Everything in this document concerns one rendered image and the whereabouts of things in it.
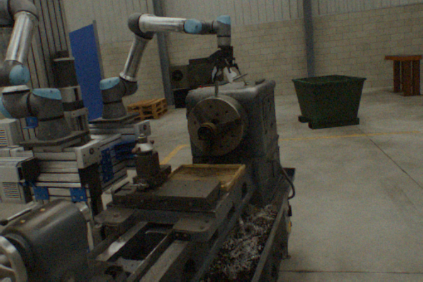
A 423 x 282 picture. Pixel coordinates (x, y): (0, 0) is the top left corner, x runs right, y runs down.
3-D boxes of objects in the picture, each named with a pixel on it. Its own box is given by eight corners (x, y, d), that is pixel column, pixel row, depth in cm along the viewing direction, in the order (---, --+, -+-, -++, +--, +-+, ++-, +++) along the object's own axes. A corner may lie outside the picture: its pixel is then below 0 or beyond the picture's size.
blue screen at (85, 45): (35, 132, 937) (18, 45, 896) (65, 126, 987) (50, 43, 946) (94, 153, 625) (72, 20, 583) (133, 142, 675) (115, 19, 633)
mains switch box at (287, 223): (279, 250, 254) (271, 143, 240) (303, 252, 248) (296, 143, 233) (271, 278, 223) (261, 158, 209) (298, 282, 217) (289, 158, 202)
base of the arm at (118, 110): (96, 119, 204) (94, 102, 202) (111, 114, 218) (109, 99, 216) (118, 118, 199) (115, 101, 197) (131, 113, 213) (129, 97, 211)
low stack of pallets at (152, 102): (142, 114, 1065) (140, 100, 1057) (169, 111, 1052) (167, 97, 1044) (127, 121, 943) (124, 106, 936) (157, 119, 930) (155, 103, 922)
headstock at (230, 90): (218, 134, 266) (213, 83, 259) (281, 132, 249) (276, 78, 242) (187, 157, 212) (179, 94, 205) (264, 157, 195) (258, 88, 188)
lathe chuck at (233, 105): (194, 148, 202) (192, 94, 195) (247, 153, 191) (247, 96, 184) (187, 152, 193) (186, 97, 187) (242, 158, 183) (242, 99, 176)
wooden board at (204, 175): (181, 170, 187) (180, 163, 186) (245, 171, 174) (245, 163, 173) (153, 192, 159) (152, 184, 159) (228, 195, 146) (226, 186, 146)
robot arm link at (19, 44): (49, 9, 160) (31, 91, 134) (26, 12, 160) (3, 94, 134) (38, -12, 151) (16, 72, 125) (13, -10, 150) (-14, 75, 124)
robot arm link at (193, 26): (118, 11, 186) (198, 14, 166) (130, 12, 195) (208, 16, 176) (118, 33, 189) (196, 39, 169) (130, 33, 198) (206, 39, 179)
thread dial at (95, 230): (102, 245, 131) (97, 221, 129) (109, 247, 129) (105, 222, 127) (95, 251, 127) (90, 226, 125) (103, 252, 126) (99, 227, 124)
